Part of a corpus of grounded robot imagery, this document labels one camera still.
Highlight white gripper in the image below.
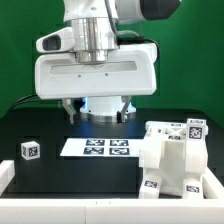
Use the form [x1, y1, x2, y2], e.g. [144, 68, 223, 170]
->
[35, 43, 157, 123]

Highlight small white tagged cube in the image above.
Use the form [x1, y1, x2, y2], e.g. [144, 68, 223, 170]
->
[21, 141, 40, 160]

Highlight white X-frame chair legs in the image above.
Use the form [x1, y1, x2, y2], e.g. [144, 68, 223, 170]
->
[139, 118, 208, 175]

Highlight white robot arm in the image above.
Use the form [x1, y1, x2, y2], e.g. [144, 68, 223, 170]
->
[35, 0, 181, 123]

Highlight white left fence bar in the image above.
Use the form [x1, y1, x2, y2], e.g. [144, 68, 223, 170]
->
[0, 160, 15, 196]

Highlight white front fence bar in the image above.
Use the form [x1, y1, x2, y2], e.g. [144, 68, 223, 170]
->
[0, 199, 224, 224]

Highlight white flat tagged base plate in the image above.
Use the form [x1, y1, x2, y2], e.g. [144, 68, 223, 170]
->
[61, 138, 142, 157]

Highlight black cables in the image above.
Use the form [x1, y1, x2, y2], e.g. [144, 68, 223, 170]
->
[8, 93, 39, 113]

